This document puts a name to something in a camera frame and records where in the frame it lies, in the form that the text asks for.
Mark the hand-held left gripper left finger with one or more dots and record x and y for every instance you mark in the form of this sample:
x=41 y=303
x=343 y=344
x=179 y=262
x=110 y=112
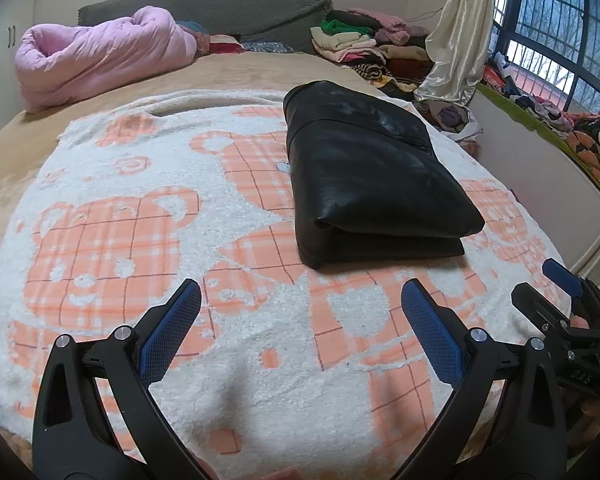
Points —
x=172 y=330

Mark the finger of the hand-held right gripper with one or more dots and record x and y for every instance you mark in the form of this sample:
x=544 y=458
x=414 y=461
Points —
x=535 y=305
x=562 y=275

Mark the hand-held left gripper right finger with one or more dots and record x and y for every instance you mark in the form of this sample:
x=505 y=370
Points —
x=430 y=335

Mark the black leather jacket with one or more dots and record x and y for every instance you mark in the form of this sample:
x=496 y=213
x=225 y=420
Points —
x=370 y=175

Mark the heap of clothes on windowsill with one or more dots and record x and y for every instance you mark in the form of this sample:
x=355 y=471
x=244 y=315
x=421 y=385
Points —
x=595 y=135

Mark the white bag of clothes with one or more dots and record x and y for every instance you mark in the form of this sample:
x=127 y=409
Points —
x=450 y=117

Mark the pile of folded clothes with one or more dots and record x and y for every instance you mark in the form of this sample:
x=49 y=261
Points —
x=345 y=40

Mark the person's right hand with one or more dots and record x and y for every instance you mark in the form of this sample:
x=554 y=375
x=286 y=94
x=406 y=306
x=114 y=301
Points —
x=579 y=322

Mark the white orange bear-print blanket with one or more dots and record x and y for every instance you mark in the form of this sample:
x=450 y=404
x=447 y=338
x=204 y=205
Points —
x=130 y=240

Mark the green windowsill cloth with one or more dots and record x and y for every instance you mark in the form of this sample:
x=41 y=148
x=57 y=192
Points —
x=530 y=120

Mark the small white tag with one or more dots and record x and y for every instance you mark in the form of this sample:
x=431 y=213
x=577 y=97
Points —
x=284 y=167

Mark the barred window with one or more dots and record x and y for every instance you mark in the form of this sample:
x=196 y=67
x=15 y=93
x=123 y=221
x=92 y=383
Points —
x=555 y=25

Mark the cream satin curtain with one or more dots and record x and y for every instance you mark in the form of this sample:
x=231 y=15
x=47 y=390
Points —
x=460 y=35

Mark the pink quilt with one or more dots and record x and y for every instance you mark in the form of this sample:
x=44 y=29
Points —
x=105 y=55

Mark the red cloth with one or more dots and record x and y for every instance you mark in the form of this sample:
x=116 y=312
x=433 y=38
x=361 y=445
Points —
x=225 y=45

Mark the blue patterned cloth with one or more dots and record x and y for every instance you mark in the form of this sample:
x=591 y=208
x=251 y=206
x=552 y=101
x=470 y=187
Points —
x=265 y=47

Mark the white wardrobe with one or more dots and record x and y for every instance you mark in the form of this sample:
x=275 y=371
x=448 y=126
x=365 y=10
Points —
x=0 y=85

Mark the teal cloth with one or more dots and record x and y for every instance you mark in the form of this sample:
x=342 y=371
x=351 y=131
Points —
x=190 y=28

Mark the grey padded headboard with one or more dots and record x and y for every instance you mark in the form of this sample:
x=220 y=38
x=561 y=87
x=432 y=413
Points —
x=255 y=15

